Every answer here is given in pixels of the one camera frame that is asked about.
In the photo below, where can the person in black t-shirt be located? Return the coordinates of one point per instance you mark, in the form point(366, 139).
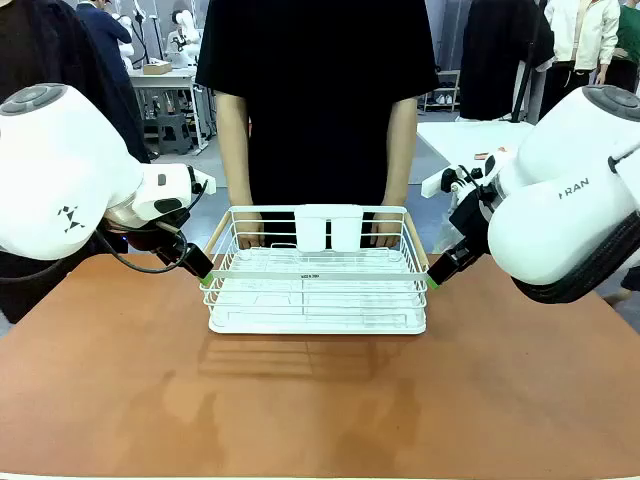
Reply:
point(317, 100)

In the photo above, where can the white side table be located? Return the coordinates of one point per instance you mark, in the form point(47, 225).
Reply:
point(465, 140)

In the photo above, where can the white drip tray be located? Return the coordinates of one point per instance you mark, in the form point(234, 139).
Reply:
point(320, 329)

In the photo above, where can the person's left hand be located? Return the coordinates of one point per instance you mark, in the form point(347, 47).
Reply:
point(386, 234)

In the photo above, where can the bystander's foot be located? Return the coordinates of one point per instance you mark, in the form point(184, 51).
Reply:
point(620, 295)

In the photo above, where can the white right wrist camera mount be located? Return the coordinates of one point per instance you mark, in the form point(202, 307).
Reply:
point(442, 181)

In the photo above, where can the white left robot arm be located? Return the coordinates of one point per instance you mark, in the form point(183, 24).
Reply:
point(60, 165)

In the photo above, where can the white plastic cutlery holder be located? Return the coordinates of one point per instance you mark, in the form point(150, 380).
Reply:
point(327, 227)

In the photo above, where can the white shoe rack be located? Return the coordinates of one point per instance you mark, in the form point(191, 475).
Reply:
point(442, 92)

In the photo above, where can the bystander in white jacket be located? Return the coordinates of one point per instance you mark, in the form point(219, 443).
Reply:
point(582, 35)

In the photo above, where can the pink items on side table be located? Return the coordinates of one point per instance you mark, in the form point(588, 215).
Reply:
point(492, 152)

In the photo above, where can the person's right forearm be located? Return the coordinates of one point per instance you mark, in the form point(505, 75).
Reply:
point(234, 155)

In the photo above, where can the brown cardboard box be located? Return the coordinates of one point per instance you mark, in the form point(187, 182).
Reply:
point(157, 67)

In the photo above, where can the bystander in navy jacket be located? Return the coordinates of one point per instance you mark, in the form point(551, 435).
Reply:
point(102, 25)

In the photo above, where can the black tripod pole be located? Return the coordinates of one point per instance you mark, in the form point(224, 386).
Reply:
point(527, 60)

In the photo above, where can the black step stool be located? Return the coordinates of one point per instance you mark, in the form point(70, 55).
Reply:
point(175, 132)

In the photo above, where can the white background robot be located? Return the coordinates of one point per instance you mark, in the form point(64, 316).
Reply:
point(126, 42)
point(182, 37)

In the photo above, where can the bystander in green top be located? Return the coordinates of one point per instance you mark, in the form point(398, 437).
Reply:
point(627, 45)

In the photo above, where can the person's left forearm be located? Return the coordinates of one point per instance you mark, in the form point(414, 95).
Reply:
point(400, 155)

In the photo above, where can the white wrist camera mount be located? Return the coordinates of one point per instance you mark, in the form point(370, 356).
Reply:
point(442, 181)
point(206, 182)

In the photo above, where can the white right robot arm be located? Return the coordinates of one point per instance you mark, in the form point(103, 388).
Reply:
point(560, 200)

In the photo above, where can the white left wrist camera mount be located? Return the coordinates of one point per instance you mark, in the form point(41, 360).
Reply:
point(206, 182)

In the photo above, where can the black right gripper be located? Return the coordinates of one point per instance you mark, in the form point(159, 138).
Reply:
point(472, 216)

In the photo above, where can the person's right hand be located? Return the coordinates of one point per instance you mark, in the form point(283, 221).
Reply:
point(248, 235)

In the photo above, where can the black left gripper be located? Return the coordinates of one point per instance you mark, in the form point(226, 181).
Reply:
point(142, 241)

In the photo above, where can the clear plastic bag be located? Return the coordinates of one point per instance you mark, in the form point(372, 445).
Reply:
point(446, 232)

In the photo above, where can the bystander in black clothes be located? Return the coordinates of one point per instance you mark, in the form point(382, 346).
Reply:
point(500, 55)

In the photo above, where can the grey workbench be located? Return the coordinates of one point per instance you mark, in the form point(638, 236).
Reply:
point(162, 80)

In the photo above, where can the bystander in black coat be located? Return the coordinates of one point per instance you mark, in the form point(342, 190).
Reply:
point(55, 45)

